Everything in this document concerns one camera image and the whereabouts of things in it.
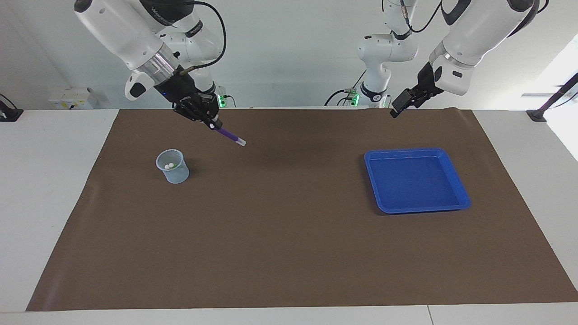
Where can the blue plastic tray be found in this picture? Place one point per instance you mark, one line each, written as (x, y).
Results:
(415, 185)

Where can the green lit base connector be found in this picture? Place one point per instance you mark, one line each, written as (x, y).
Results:
(221, 100)
(355, 99)

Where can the white power box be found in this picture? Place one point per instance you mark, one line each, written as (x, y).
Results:
(67, 99)

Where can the black camera stand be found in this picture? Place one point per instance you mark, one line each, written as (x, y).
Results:
(548, 103)

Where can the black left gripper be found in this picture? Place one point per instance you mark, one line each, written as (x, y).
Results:
(428, 81)

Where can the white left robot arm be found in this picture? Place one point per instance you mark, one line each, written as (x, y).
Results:
(478, 27)

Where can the brown table mat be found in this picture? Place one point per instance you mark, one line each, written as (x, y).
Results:
(289, 225)

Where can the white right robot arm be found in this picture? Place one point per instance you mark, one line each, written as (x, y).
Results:
(126, 31)

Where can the translucent plastic cup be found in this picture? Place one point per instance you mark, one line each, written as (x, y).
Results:
(176, 176)

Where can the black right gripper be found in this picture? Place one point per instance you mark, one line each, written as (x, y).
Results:
(178, 88)

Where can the purple pen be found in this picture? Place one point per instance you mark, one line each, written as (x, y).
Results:
(230, 136)

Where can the black table clamp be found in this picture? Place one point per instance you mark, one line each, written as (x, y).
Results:
(9, 113)

